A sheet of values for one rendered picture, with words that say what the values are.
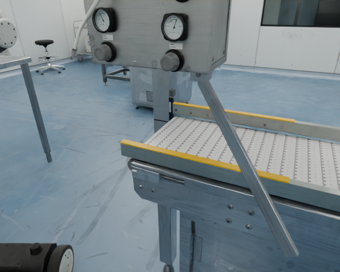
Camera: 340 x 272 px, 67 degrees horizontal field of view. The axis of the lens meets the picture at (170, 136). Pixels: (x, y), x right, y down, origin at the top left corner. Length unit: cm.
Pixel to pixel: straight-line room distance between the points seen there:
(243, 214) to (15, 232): 156
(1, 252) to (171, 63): 131
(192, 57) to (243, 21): 515
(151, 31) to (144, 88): 280
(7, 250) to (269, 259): 120
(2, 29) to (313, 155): 84
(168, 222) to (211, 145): 54
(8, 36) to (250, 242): 83
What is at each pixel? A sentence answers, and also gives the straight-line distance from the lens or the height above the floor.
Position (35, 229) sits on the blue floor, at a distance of 186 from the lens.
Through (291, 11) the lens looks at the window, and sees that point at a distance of 542.
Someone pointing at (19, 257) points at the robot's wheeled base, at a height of 19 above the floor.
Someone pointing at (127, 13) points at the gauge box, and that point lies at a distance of 44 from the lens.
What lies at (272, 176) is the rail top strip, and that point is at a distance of 48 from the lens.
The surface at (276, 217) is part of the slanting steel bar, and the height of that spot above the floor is 95.
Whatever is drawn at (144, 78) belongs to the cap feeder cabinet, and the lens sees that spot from 317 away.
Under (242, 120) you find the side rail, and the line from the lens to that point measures 73.
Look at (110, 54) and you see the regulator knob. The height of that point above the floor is 114.
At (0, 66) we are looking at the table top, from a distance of 203.
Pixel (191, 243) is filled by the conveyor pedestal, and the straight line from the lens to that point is 72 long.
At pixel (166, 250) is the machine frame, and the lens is 122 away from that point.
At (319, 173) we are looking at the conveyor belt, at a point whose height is 91.
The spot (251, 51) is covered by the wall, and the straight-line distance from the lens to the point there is 555.
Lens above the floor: 121
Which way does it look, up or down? 27 degrees down
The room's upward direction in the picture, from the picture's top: 1 degrees counter-clockwise
